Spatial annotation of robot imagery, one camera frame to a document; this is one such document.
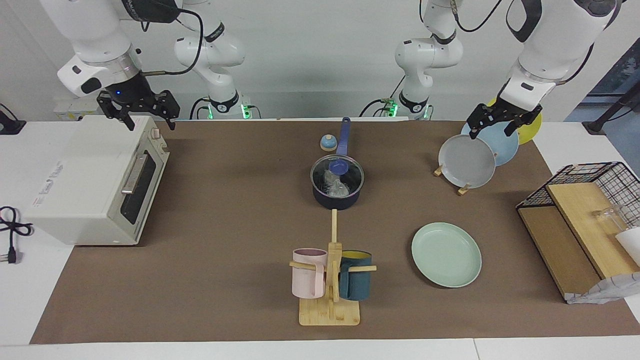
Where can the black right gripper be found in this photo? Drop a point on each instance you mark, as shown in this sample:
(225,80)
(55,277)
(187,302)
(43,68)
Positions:
(131,92)

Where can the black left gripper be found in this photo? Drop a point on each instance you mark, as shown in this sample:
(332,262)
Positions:
(515,112)

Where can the glass lid with blue knob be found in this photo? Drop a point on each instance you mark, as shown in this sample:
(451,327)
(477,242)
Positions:
(338,165)

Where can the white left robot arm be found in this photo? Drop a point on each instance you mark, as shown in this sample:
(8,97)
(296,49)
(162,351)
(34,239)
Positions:
(555,40)

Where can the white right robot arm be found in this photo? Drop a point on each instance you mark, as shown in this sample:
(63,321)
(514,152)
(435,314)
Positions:
(95,30)

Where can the light blue plate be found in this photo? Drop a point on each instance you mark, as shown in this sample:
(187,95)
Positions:
(502,145)

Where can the yellow plate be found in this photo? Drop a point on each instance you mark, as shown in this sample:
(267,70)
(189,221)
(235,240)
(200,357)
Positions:
(532,131)

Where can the grey plate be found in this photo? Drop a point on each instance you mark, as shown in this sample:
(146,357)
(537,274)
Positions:
(465,162)

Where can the wooden plate rack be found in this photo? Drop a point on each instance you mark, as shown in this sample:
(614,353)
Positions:
(464,190)

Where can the mint green plate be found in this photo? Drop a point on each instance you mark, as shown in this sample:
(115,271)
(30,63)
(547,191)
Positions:
(446,255)

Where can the white toaster oven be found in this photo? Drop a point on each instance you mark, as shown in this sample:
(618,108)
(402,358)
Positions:
(85,180)

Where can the black stand leg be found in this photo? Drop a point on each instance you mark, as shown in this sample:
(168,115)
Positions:
(607,115)

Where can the light bamboo board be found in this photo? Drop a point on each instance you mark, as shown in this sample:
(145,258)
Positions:
(585,220)

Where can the clear glass cup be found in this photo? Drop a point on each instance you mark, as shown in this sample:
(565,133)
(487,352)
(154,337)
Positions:
(611,220)

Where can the dark blue saucepan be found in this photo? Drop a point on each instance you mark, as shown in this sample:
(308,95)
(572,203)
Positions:
(344,137)

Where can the small blue dome bell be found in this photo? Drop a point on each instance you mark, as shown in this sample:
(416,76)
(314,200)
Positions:
(328,144)

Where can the white cup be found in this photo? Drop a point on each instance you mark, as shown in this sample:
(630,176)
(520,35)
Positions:
(631,245)

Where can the brown table mat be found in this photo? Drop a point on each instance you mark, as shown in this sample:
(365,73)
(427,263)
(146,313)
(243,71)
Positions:
(225,280)

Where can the grey patterned bag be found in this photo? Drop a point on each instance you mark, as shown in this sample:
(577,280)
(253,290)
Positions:
(610,290)

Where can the dark teal mug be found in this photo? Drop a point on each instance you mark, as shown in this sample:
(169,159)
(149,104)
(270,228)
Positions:
(356,285)

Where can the pink mug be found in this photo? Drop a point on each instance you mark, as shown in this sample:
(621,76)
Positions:
(307,280)

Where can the wooden mug tree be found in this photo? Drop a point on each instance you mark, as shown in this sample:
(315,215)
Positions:
(330,312)

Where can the black clamp mount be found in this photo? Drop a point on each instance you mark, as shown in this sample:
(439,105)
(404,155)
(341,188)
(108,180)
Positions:
(10,126)

